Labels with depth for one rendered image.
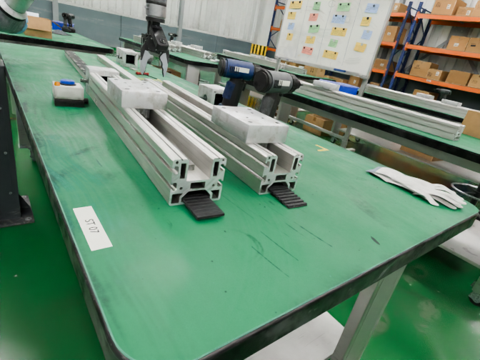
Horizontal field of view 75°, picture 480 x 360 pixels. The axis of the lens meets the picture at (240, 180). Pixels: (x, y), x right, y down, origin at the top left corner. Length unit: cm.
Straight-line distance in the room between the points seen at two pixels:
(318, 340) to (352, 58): 320
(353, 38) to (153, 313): 374
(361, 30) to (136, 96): 331
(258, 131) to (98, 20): 1207
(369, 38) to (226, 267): 353
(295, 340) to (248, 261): 72
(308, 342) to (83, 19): 1206
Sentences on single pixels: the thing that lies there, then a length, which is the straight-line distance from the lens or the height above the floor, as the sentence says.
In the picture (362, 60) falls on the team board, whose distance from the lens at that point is 381.
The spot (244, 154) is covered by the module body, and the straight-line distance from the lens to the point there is 66.
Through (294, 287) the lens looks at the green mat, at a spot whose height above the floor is 78.
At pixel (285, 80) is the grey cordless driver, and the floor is 98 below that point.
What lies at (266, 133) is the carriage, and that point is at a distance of 68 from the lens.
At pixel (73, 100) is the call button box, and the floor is 80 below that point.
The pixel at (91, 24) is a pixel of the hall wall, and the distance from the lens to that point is 1257.
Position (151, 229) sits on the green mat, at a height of 78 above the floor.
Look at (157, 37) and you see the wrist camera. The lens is 129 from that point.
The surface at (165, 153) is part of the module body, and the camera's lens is 54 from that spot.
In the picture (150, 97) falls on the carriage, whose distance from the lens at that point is 81.
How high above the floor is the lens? 105
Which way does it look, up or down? 23 degrees down
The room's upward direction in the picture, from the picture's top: 11 degrees clockwise
